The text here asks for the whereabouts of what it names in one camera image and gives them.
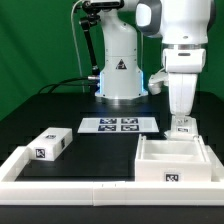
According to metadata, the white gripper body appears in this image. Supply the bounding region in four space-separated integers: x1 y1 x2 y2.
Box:
162 49 206 117

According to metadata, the white cabinet door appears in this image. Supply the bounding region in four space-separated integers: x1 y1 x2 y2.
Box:
165 116 198 140

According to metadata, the white cabinet body box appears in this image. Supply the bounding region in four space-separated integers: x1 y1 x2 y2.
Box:
134 135 212 182

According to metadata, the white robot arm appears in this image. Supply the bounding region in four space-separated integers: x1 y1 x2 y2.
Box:
96 0 215 119

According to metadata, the white cabinet top block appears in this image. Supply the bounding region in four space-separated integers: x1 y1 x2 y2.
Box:
27 127 73 161

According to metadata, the white U-shaped fence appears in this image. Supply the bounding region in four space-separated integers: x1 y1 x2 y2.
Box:
0 146 224 206

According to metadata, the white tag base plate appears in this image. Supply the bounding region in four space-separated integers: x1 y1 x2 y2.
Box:
78 117 159 133

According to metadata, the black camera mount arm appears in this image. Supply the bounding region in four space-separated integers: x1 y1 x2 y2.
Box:
79 0 100 75

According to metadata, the grey thin cable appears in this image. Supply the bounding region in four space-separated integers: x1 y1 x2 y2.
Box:
70 0 86 94

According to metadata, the black cable bundle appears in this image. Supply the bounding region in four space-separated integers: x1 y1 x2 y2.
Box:
37 77 101 95

